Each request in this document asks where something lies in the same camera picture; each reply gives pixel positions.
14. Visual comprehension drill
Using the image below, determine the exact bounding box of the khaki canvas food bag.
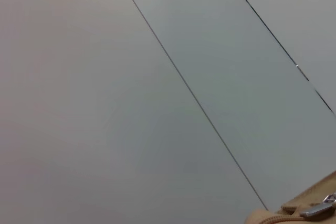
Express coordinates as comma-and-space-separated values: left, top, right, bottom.
244, 170, 336, 224

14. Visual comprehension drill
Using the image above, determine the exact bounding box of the silver metal zipper pull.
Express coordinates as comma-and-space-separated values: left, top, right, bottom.
299, 192, 336, 218

